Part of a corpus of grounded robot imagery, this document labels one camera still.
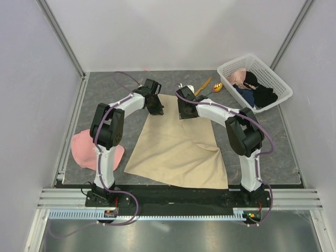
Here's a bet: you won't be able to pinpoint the aluminium frame post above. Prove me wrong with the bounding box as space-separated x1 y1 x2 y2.
270 0 316 70
36 0 86 79

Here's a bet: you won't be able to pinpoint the white slotted cable duct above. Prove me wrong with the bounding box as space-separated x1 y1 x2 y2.
49 209 261 221

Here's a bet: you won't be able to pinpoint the left aluminium frame post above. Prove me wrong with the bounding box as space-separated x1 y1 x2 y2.
36 0 86 79

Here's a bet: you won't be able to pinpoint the yellow plastic knife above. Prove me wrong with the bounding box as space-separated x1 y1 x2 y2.
195 77 212 96

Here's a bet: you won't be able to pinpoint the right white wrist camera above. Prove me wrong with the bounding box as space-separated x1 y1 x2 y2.
177 83 195 93

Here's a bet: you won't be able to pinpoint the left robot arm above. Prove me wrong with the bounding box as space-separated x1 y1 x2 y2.
90 79 164 206

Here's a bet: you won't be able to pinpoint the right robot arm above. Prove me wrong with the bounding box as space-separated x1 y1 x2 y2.
174 83 265 207

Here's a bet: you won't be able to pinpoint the white plastic basket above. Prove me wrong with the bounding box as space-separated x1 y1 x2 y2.
217 54 293 113

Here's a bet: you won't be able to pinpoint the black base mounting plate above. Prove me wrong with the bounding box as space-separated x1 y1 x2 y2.
85 185 272 208

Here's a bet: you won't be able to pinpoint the beige cloth napkin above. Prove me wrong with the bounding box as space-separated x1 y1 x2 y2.
125 94 228 190

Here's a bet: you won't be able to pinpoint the navy cloth in basket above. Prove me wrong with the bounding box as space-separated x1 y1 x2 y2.
233 85 255 108

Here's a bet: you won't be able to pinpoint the colourful spoon green handle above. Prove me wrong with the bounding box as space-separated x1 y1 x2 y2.
205 82 223 96

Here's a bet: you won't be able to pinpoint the aluminium front rail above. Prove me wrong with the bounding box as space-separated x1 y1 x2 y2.
37 185 322 210

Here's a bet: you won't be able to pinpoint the pink cloth in basket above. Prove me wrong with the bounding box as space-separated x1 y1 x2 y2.
226 68 246 86

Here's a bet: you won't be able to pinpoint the black clothes in basket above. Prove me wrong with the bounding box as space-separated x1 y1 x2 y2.
243 71 278 108

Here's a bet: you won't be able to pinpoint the pink baseball cap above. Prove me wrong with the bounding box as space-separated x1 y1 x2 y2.
71 129 125 171

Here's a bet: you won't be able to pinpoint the right aluminium frame post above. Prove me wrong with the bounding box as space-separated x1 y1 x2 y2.
270 0 316 70

